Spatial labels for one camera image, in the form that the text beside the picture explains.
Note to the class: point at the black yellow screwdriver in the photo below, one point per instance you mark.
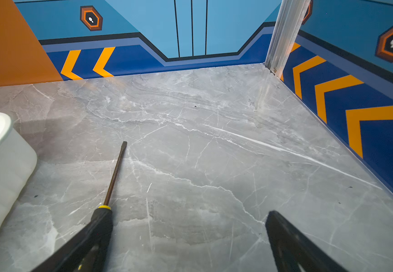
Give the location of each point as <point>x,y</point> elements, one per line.
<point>109,190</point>

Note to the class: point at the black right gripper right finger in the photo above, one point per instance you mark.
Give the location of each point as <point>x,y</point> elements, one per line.
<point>293,251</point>

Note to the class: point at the aluminium corner post right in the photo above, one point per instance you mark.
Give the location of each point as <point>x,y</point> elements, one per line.
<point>289,20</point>

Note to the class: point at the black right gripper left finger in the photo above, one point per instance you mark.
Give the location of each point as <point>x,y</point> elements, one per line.
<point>86,251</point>

